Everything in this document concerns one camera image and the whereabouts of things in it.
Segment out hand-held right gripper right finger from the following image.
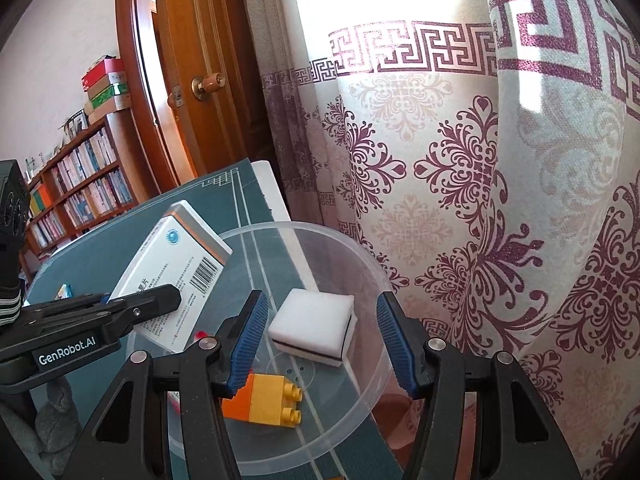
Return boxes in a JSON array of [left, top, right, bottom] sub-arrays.
[[376, 291, 583, 480]]

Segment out green table mat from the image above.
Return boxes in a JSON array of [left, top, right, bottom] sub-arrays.
[[22, 159, 401, 480]]

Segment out clear plastic bowl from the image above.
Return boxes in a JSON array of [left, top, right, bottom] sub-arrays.
[[122, 221, 418, 480]]

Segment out rows of books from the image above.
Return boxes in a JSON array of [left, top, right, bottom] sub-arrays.
[[27, 127, 126, 248]]

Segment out photo frame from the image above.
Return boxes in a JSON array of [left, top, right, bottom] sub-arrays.
[[62, 110, 88, 137]]

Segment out dark purple patterned curtain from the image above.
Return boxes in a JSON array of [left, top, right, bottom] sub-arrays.
[[240, 0, 346, 233]]

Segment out white purple patterned curtain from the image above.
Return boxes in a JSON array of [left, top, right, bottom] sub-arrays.
[[285, 0, 640, 480]]

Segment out green box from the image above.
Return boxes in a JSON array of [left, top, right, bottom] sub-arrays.
[[87, 82, 131, 101]]

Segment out white orange medicine box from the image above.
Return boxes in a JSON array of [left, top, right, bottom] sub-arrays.
[[107, 200, 233, 353]]

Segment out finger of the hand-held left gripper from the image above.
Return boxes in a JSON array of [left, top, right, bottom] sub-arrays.
[[22, 284, 182, 333]]

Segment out white sponge with black stripe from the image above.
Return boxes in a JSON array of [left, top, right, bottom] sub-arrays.
[[268, 288, 356, 368]]

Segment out wooden door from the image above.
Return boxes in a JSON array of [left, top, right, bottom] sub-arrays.
[[150, 0, 273, 183]]

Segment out orange yellow toy brick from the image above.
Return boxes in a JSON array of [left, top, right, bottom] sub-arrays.
[[221, 372, 305, 428]]

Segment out grey plush toy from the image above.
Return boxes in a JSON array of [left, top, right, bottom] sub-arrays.
[[32, 375, 83, 480]]

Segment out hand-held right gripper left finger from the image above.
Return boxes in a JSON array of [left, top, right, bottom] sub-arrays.
[[62, 290, 271, 480]]

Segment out red box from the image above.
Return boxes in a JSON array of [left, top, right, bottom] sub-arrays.
[[81, 57, 125, 89]]

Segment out wooden bookshelf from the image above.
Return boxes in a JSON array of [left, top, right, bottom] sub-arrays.
[[22, 110, 151, 261]]

